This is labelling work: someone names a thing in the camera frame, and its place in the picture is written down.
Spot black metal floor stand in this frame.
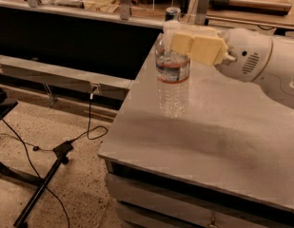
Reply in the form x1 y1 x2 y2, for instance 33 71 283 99
0 88 74 228

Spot silver blue energy drink can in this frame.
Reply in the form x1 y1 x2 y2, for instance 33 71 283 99
166 7 181 21

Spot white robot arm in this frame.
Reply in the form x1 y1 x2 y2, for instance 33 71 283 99
168 28 294 109

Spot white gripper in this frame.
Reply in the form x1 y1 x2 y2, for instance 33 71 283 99
170 24 273 82

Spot grey table drawer front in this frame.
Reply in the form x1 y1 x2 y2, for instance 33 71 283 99
105 174 294 228

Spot grey metal post right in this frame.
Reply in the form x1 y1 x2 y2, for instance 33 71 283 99
194 0 210 25

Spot clear plastic water bottle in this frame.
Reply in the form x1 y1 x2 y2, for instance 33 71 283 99
155 20 190 118

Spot grey metal rail beam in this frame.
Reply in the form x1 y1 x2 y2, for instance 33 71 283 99
0 55 132 101

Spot grey metal post middle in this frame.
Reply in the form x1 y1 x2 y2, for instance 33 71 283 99
120 0 130 20

